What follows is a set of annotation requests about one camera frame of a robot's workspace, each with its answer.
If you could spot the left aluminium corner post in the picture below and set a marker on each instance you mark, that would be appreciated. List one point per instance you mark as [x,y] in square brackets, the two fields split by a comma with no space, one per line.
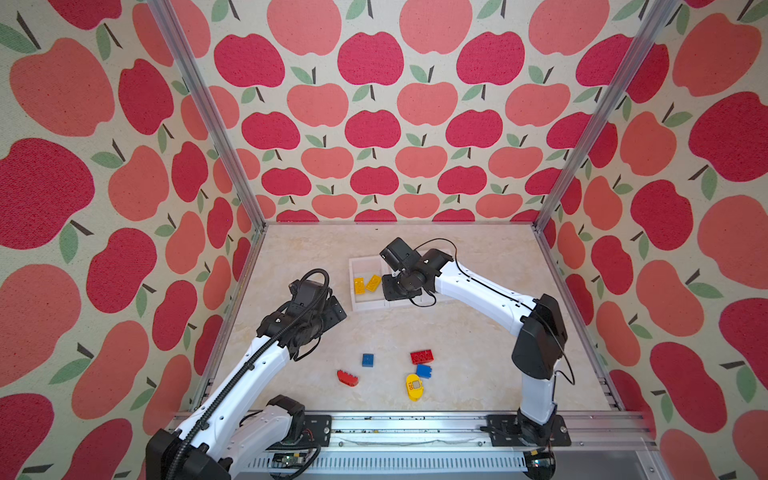
[173,33]

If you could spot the small yellow lego brick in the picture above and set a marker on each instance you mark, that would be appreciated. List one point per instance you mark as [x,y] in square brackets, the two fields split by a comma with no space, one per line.
[359,286]

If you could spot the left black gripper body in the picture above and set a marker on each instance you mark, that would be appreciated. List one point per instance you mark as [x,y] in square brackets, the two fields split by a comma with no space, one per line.
[323,321]

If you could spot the aluminium corner post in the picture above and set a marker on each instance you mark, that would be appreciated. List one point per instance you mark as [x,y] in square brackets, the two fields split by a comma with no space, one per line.
[173,33]
[651,26]

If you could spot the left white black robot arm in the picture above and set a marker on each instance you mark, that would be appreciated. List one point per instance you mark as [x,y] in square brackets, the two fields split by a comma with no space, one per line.
[220,438]

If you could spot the red curved lego brick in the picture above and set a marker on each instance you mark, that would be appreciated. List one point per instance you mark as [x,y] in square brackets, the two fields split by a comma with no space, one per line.
[347,378]

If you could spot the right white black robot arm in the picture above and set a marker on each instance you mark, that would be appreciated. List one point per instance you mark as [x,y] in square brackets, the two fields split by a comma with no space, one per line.
[536,323]

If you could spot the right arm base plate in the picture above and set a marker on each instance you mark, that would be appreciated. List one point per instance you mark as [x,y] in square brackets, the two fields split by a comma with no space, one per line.
[511,431]

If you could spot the white three-compartment plastic bin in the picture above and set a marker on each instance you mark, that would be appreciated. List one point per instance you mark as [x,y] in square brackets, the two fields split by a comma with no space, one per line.
[367,294]

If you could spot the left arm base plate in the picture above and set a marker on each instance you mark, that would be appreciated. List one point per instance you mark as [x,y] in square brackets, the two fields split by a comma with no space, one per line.
[316,432]

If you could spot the aluminium front rail frame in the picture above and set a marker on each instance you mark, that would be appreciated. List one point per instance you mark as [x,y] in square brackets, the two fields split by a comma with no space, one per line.
[450,445]

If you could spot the right aluminium corner post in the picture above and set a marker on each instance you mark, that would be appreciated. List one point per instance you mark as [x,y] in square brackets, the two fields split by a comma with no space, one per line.
[651,26]

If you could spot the yellow square lego brick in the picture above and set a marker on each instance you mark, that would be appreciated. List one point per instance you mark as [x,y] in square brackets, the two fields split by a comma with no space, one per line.
[373,284]

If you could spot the yellow oval lego piece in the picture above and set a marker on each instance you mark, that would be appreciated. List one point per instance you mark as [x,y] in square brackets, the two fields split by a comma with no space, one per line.
[414,387]

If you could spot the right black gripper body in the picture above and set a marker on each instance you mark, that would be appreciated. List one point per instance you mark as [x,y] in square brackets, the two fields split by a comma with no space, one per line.
[394,286]

